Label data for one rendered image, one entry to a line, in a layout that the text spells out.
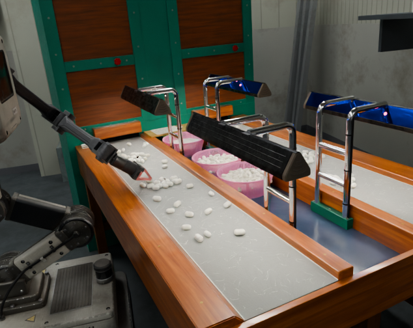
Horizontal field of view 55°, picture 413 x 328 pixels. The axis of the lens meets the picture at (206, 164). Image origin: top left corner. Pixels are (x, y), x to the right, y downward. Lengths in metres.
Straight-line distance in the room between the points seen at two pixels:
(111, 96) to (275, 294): 1.81
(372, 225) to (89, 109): 1.77
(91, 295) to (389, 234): 1.10
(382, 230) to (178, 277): 0.71
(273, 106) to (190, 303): 4.17
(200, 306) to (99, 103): 1.77
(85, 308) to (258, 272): 0.70
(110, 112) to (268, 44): 2.76
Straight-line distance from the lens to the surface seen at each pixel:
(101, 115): 2.59
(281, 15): 5.00
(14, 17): 4.36
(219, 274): 1.19
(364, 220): 1.51
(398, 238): 1.44
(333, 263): 1.20
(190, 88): 2.75
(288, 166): 0.99
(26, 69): 4.36
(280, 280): 1.16
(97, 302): 1.62
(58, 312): 1.63
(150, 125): 2.67
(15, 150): 4.81
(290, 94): 4.51
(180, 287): 1.11
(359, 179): 1.82
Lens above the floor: 1.43
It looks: 20 degrees down
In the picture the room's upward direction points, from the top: 5 degrees counter-clockwise
